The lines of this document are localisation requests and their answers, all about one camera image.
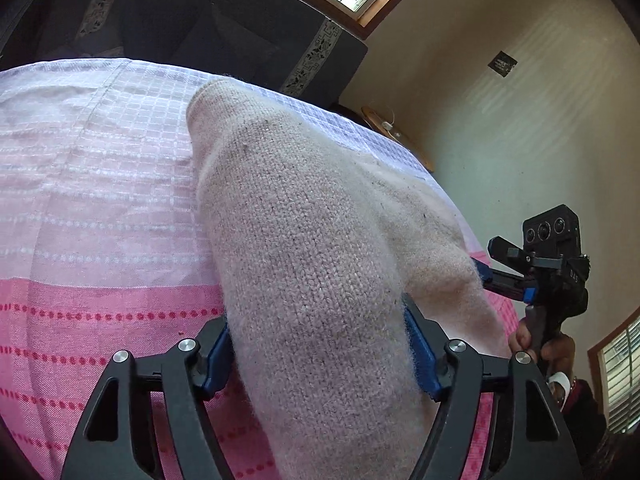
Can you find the person's right forearm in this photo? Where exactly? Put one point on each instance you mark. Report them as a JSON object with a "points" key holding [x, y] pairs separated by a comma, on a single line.
{"points": [[585, 410]]}

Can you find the dark square wall plate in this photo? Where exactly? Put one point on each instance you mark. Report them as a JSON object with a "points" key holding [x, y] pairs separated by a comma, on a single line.
{"points": [[501, 63]]}

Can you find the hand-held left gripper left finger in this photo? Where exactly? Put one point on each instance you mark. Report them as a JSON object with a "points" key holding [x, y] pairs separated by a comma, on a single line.
{"points": [[215, 360]]}

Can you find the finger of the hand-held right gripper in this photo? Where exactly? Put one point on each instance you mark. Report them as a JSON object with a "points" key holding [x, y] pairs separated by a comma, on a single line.
{"points": [[507, 252], [505, 285]]}

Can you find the small louvred window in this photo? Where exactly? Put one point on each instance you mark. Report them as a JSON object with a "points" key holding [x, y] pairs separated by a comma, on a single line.
{"points": [[620, 375]]}

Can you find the beige knit sweater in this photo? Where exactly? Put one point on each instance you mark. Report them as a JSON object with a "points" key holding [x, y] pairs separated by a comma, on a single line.
{"points": [[310, 260]]}

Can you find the dark sofa with patterned trim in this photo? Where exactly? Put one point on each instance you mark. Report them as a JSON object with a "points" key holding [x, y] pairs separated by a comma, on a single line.
{"points": [[225, 20]]}

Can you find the pink and white checked blanket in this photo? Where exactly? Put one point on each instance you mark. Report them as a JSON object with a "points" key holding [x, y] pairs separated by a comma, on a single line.
{"points": [[100, 210]]}

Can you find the round wooden side table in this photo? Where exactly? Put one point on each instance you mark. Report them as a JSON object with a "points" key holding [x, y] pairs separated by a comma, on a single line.
{"points": [[405, 145]]}

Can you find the person's right hand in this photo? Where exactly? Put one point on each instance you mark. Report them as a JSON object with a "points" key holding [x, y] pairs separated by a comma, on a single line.
{"points": [[557, 352]]}

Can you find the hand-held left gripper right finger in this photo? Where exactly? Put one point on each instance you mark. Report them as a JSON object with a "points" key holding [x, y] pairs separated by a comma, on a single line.
{"points": [[422, 355]]}

